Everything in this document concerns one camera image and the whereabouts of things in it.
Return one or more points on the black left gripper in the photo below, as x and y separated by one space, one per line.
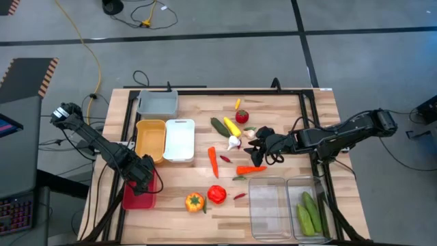
143 169

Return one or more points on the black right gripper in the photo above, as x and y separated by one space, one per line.
281 143

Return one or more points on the red chili pepper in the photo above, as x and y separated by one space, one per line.
240 144
240 196
225 159

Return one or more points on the stubby orange carrot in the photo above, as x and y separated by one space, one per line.
249 169

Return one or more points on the large white garlic bulb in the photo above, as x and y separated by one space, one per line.
233 141

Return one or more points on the red tomato with green calyx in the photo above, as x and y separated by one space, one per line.
242 117

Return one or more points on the dark green cucumber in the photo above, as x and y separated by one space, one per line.
220 127

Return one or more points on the slender orange carrot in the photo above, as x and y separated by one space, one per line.
213 160

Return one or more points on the orange bell pepper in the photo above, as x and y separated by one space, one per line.
194 202

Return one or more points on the red bell pepper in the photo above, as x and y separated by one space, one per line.
216 194

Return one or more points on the medium green cucumber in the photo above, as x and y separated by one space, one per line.
312 212

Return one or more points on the light green cucumber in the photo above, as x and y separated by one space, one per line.
305 222

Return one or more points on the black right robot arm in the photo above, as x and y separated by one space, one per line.
341 131

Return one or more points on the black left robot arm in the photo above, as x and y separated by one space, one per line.
88 131

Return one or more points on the red plastic bin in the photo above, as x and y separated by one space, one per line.
136 201

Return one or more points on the small yellow pepper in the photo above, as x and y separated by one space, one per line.
237 104

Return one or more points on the yellow-orange plastic bin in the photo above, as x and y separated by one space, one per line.
150 140

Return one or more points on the clear plastic bin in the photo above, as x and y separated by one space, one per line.
269 208
294 186

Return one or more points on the white plastic bin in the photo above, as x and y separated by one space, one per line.
179 140

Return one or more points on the grey plastic bin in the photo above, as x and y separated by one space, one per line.
157 104

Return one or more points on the black flat floor bar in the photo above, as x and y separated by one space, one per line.
164 86

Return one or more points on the grey desk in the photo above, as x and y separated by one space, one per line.
20 164

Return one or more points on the backlit keyboard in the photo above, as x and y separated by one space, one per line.
15 215

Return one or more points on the laptop screen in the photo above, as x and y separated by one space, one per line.
8 126

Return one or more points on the black mat with striped edge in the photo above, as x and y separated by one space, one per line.
20 78
5 5

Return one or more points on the black equipment box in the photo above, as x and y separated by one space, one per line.
428 109

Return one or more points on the black round stand base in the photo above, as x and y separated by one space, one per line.
112 6

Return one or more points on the black table frame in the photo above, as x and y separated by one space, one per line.
239 92

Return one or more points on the black frame bracket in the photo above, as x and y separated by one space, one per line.
168 87
276 85

